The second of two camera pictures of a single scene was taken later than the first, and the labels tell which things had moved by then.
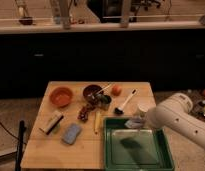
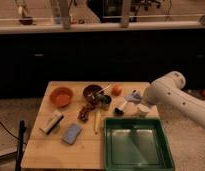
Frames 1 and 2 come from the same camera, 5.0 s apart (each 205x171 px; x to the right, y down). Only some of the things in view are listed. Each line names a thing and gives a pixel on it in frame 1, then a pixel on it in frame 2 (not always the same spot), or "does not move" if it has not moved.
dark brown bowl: [91, 90] does not move
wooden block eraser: [49, 125] does not move
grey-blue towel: [135, 122] to [133, 97]
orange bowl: [61, 96] does not move
